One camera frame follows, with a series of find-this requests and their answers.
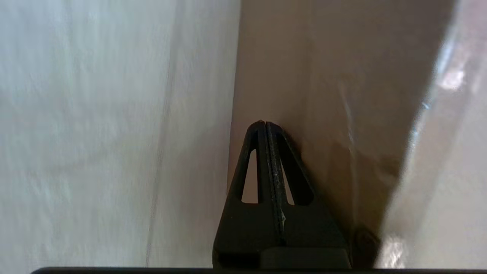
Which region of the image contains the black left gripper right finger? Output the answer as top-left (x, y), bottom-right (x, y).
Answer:
top-left (266, 121), bottom-right (347, 249)

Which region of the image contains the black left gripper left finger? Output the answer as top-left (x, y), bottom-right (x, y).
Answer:
top-left (212, 120), bottom-right (284, 268)

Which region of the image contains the brown cardboard shoe box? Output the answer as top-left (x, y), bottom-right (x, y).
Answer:
top-left (228, 0), bottom-right (487, 269)

